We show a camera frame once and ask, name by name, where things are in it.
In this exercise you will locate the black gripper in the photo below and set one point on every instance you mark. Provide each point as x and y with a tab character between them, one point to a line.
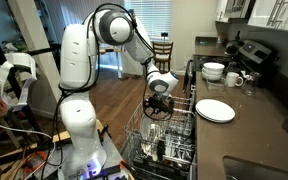
160	101

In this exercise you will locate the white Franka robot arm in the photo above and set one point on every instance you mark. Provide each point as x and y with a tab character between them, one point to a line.
80	66

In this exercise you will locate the small white dish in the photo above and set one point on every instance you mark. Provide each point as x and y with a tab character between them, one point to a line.
152	146

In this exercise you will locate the black bowl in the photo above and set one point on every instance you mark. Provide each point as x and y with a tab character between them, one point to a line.
161	150

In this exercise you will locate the wooden dining chair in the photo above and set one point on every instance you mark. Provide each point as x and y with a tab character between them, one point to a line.
162	55

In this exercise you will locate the clear glass dish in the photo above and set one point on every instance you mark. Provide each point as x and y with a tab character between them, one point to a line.
215	87

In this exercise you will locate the white ceramic bowl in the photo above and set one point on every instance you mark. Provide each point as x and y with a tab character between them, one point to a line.
214	66
212	74
211	78

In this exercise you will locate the robot mounting table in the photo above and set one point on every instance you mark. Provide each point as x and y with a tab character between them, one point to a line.
114	156

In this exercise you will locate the wooden desk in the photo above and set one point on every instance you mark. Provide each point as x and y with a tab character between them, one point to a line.
109	51

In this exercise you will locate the white ceramic mug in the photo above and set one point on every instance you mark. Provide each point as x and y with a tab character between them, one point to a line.
232	79

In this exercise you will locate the white window blinds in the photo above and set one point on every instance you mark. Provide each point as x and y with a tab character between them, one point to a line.
154	18

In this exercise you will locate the clear glass jar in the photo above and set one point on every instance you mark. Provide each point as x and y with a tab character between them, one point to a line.
250	85

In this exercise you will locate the black stove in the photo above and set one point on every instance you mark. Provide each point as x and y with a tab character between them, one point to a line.
250	53

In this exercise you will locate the dark glass bottle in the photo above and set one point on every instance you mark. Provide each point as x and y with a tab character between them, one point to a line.
238	36

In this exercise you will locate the kitchen sink basin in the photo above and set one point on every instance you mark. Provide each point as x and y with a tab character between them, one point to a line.
257	170

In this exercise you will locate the black metal stand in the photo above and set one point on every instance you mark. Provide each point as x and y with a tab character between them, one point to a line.
4	66

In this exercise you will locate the white wall cabinet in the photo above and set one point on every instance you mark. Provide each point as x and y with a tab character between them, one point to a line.
284	15

